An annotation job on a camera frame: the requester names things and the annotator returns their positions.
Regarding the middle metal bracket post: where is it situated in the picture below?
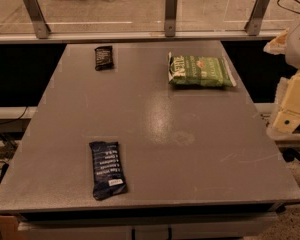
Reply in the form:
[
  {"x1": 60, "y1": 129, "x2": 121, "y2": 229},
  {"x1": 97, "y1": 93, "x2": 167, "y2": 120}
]
[{"x1": 164, "y1": 0, "x2": 178, "y2": 37}]

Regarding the black cable at left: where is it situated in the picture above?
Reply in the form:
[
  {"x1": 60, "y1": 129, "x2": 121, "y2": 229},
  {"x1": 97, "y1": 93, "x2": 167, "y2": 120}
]
[{"x1": 0, "y1": 105, "x2": 29, "y2": 128}]

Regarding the aluminium rail behind table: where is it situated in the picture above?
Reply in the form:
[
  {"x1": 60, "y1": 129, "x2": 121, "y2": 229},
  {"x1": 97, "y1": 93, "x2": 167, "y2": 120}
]
[{"x1": 0, "y1": 30, "x2": 281, "y2": 44}]

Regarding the metal bracket post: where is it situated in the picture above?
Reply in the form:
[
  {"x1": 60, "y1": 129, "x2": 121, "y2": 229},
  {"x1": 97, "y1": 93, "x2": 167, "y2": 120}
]
[
  {"x1": 23, "y1": 0, "x2": 51, "y2": 39},
  {"x1": 244, "y1": 0, "x2": 270, "y2": 36},
  {"x1": 164, "y1": 0, "x2": 178, "y2": 37}
]

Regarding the black chocolate rxbar wrapper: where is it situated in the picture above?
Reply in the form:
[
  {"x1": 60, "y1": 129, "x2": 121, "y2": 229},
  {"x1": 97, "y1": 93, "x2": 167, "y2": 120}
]
[{"x1": 95, "y1": 46, "x2": 114, "y2": 71}]

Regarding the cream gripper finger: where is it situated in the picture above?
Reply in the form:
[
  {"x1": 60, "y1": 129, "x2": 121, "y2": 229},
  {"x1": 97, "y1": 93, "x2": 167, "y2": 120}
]
[
  {"x1": 263, "y1": 29, "x2": 288, "y2": 55},
  {"x1": 273, "y1": 110, "x2": 300, "y2": 133}
]

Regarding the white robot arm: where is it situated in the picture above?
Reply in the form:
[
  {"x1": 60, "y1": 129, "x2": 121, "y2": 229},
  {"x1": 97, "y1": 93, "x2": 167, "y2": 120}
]
[{"x1": 263, "y1": 15, "x2": 300, "y2": 133}]

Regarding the right metal bracket post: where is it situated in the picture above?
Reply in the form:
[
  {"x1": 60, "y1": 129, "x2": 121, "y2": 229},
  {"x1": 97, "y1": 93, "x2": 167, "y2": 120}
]
[{"x1": 244, "y1": 0, "x2": 270, "y2": 36}]

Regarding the left metal bracket post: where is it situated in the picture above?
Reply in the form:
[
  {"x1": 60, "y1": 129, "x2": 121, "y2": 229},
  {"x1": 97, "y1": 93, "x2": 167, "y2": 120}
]
[{"x1": 23, "y1": 0, "x2": 51, "y2": 39}]

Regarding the dark blue rxbar wrapper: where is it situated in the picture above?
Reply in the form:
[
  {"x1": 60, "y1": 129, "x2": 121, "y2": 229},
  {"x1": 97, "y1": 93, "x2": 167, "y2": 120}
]
[{"x1": 89, "y1": 141, "x2": 127, "y2": 201}]

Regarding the green snack bag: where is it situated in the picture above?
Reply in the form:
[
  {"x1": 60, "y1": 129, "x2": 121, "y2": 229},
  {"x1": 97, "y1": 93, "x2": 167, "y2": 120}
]
[{"x1": 168, "y1": 52, "x2": 236, "y2": 88}]

